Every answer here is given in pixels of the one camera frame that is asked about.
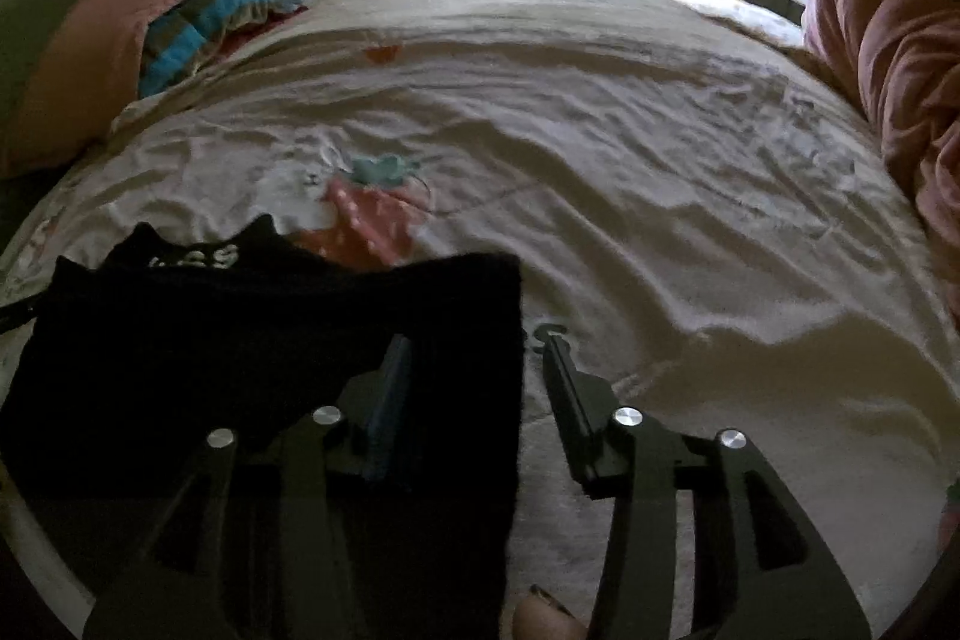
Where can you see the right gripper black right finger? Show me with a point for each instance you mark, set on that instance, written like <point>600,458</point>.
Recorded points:
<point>760,568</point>

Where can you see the pink pillow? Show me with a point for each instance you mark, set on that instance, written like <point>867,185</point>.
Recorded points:
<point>87,75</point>

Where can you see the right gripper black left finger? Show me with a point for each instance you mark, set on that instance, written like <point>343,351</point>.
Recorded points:
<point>257,544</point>

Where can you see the white strawberry print bedsheet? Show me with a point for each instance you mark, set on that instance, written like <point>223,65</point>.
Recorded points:
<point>714,226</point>

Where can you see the black garment with orange print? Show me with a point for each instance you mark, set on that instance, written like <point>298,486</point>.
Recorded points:
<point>133,367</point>

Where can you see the right hand thumb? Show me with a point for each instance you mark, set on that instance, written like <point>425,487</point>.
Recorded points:
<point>539,616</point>

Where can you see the blue striped folded blanket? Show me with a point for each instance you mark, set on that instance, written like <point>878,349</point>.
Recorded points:
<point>184,38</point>

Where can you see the pink rumpled blanket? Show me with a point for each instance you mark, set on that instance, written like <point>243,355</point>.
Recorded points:
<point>897,60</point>

